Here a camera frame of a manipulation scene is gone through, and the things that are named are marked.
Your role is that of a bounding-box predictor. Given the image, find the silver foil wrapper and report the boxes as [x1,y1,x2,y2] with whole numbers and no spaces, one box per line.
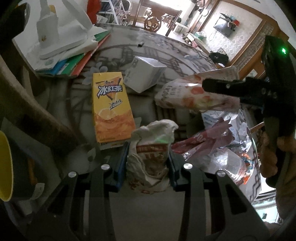
[182,110,255,186]

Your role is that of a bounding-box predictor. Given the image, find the pink foil snack bag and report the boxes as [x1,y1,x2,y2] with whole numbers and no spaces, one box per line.
[171,118,234,161]

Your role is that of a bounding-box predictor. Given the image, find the strawberry print snack bag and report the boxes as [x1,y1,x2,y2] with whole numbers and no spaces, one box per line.
[154,66,240,113]

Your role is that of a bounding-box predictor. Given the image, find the white paper wrapper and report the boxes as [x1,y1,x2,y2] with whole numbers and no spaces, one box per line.
[126,120,179,194]

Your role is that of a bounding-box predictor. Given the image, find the yellow iced tea carton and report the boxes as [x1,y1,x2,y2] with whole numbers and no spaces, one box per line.
[92,72,136,145]

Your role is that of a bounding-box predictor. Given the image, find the white cardboard box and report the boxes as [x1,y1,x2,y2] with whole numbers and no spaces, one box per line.
[123,56,167,93]

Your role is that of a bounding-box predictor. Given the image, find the right hand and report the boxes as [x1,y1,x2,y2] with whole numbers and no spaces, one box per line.
[260,132,295,220]

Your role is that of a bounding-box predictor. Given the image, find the black bag on cabinet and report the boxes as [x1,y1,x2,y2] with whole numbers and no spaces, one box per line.
[209,52,229,65]

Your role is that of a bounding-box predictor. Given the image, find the yellow cup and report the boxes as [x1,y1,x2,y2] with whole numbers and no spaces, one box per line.
[0,131,14,202]

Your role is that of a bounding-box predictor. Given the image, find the low tv cabinet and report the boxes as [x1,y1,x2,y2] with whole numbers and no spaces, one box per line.
[186,33,212,55]

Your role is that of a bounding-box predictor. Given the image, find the dark wooden chair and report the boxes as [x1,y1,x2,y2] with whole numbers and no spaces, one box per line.
[132,0,182,37]

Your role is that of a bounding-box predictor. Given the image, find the white desk lamp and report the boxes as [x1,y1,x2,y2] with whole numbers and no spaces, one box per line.
[36,0,96,60]

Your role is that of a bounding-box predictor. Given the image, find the stack of coloured books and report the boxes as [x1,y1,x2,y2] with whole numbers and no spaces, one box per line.
[21,27,110,76]

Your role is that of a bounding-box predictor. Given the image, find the white magazine rack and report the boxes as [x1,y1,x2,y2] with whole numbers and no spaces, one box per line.
[96,0,132,26]

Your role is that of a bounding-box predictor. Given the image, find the red cloth bag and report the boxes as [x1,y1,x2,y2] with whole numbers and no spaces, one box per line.
[87,0,101,24]

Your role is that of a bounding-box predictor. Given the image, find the wooden wall partition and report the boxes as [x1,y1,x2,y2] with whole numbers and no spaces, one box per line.
[229,15,289,80]

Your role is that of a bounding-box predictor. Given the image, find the wall mounted television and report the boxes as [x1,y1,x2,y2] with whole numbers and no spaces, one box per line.
[214,17,236,38]

